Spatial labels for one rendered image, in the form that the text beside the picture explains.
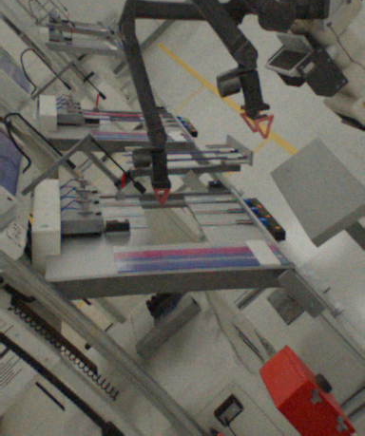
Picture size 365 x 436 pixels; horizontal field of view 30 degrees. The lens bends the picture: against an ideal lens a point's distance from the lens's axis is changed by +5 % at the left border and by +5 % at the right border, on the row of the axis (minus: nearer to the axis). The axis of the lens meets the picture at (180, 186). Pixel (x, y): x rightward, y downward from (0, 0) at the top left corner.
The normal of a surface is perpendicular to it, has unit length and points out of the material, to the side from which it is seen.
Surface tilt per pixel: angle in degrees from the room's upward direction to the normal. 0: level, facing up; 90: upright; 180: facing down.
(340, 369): 0
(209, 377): 0
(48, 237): 90
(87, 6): 90
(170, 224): 90
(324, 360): 0
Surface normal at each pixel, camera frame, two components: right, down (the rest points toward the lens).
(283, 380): -0.64, -0.68
